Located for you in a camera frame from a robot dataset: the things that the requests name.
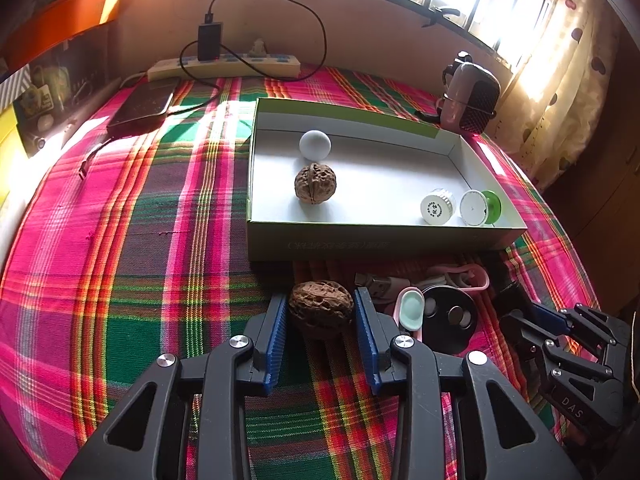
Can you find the green and white cardboard box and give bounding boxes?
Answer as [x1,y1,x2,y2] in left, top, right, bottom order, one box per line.
[245,97,528,263]

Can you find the yellow box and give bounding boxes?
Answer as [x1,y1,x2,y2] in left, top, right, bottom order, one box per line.
[0,110,26,211]

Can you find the black charging cable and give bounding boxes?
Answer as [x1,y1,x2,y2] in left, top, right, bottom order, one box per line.
[180,0,328,111]

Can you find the cream spotted curtain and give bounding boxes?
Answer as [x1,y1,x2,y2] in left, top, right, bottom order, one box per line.
[500,0,626,186]

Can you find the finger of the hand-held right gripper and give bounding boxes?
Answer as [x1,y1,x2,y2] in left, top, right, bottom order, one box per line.
[530,302,631,383]
[500,310,626,428]

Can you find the white ribbed cap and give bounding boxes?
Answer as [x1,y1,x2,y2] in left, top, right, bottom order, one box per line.
[420,187,457,226]

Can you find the white usb cable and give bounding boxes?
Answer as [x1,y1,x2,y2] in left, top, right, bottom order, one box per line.
[354,272,421,306]

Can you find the pink clip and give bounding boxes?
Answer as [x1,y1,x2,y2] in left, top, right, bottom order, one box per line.
[425,264,490,291]

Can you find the orange shelf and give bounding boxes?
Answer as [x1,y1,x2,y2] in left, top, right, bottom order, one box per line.
[0,0,123,73]

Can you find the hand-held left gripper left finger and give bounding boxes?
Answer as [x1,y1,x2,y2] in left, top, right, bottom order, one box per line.
[62,294,288,480]

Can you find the black window latch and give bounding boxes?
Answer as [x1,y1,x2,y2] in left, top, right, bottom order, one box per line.
[422,7,461,28]

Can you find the white and green spool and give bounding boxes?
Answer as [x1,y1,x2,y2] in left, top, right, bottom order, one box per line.
[459,189,503,227]

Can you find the black rectangular box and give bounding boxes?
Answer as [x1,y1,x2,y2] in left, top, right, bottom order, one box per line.
[495,280,532,311]

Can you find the short black cable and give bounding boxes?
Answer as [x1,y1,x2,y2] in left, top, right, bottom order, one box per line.
[79,132,118,177]

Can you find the black smartphone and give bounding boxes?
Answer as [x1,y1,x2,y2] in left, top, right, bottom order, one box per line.
[107,79,177,133]

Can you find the pale blue egg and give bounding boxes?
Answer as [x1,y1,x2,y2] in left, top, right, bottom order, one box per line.
[299,130,332,161]

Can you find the small grey desk heater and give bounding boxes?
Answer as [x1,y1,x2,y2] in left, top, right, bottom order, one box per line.
[437,51,501,136]

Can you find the black oval case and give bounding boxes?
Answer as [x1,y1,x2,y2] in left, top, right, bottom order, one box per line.
[420,285,478,353]

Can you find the cream power strip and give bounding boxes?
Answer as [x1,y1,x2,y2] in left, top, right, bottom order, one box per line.
[147,54,302,82]

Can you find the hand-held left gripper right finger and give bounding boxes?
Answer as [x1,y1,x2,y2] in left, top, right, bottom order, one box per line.
[354,287,583,480]

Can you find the striped box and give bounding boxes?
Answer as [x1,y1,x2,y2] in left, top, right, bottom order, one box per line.
[0,67,31,111]

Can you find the pink and green plaid cloth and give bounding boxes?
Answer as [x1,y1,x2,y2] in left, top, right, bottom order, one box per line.
[0,62,601,480]

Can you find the black charger adapter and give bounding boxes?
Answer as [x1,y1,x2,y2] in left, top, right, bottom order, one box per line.
[197,22,223,61]

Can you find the brown walnut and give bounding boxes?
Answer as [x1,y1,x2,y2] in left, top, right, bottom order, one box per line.
[288,280,355,342]
[294,161,337,206]

